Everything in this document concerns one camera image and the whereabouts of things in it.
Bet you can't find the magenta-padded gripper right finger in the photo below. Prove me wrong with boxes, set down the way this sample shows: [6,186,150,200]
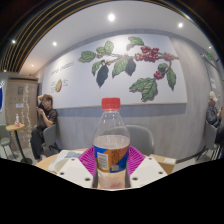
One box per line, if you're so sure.
[127,145,168,189]

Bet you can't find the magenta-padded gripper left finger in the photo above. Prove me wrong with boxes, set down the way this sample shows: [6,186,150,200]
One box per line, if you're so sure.
[54,146,98,190]

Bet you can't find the clear red-capped drink bottle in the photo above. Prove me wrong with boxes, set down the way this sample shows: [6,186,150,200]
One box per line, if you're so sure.
[92,97,131,190]

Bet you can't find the tan cardboard box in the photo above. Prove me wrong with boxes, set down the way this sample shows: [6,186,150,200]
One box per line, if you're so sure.
[149,153,177,175]

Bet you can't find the grey padded chair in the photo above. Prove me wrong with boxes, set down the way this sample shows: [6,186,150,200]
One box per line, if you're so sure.
[41,123,61,156]
[0,124,16,160]
[125,124,155,157]
[196,120,221,162]

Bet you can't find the person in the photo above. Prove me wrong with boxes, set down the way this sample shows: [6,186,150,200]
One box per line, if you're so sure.
[205,90,224,148]
[29,93,59,161]

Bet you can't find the small round wooden table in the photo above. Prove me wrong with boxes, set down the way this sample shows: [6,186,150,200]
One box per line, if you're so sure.
[5,123,33,165]

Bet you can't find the round ceiling lights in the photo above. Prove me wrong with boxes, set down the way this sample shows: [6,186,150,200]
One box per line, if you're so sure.
[10,13,184,47]

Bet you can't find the blue wall sign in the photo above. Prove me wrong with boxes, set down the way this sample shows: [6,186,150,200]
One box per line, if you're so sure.
[0,83,4,113]

